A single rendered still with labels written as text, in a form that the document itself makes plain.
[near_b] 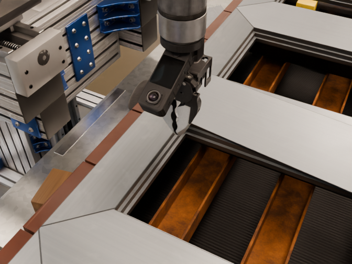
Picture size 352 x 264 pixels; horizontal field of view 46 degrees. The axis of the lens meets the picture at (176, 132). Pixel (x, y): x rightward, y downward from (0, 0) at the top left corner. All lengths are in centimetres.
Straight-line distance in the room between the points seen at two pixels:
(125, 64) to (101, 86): 24
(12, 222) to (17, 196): 7
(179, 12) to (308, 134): 42
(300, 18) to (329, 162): 58
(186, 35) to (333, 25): 73
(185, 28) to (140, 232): 34
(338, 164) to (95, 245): 48
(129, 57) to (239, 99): 174
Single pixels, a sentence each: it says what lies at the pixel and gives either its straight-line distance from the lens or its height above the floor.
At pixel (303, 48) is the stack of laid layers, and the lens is 122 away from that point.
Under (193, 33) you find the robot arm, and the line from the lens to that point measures 64.
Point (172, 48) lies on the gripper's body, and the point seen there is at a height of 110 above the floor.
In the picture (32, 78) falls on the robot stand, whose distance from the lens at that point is 91.
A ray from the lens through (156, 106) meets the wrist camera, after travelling 64.
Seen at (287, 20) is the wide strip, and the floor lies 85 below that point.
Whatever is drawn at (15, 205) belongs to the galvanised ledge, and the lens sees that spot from 102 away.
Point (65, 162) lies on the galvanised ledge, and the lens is 107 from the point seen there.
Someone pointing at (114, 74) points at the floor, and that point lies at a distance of 251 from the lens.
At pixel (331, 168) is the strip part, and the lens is 85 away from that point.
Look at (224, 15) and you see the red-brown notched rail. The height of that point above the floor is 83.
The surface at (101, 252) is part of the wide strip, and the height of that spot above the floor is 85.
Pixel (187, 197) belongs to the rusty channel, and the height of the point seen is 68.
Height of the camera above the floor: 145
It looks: 44 degrees down
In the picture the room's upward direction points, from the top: straight up
